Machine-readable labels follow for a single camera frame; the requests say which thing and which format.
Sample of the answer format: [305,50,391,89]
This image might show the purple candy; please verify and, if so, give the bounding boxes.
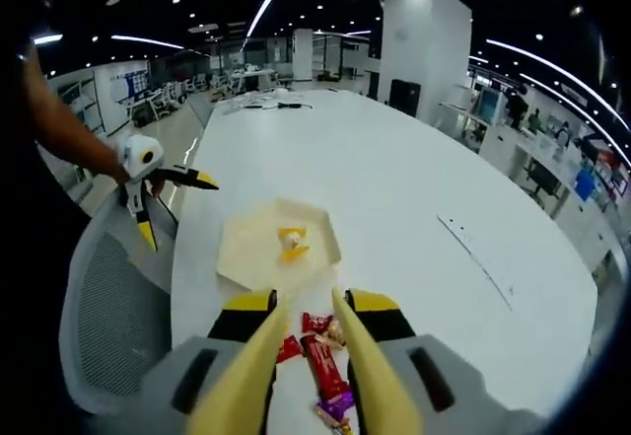
[314,389,355,429]

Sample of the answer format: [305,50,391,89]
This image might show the black panel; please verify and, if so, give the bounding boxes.
[388,78,423,118]

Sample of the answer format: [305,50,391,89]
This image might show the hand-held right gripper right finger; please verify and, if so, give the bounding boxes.
[343,289,526,435]

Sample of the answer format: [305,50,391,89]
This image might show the yellow food tongs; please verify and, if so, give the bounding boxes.
[186,286,426,435]

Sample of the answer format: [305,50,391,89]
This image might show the group of white office chairs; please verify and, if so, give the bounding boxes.
[140,70,236,120]

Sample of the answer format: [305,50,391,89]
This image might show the black equipment case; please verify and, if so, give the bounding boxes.
[131,103,160,129]

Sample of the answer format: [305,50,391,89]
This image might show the row of white desks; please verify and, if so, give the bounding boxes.
[438,84,630,278]

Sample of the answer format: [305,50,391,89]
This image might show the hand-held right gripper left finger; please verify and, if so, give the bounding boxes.
[140,288,283,435]

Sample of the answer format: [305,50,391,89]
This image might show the red white display poster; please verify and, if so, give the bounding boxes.
[594,151,631,202]

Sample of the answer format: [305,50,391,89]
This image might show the cream hexagonal container tray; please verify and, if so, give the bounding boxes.
[215,196,344,292]

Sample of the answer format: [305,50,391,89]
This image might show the blue box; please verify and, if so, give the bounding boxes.
[573,166,596,203]

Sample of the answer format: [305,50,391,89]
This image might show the white mesh office chair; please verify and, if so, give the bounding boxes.
[57,196,208,419]

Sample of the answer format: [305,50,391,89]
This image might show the blue wall notice board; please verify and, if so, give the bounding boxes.
[111,65,150,101]

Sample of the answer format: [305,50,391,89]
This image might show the white workbench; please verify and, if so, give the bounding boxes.
[227,66,278,95]

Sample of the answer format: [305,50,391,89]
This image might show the slim white pillar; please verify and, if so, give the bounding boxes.
[293,28,315,84]

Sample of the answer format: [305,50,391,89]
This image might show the gold candy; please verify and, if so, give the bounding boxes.
[322,321,346,353]

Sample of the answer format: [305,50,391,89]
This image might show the metal storage shelf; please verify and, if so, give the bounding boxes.
[46,67,107,136]

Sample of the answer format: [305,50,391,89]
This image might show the yellow candy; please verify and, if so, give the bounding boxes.
[275,225,314,264]

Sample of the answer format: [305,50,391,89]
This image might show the long red snack bar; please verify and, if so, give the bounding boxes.
[299,333,350,402]

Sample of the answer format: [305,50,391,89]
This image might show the white square pillar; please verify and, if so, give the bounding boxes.
[380,0,473,123]

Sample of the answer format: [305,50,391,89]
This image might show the small red snack packet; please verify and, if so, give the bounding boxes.
[274,334,304,365]
[300,311,337,340]

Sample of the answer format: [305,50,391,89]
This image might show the white table clutter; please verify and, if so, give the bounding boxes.
[215,88,300,116]

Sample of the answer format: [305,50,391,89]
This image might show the light blue display panel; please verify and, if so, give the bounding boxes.
[472,84,508,123]

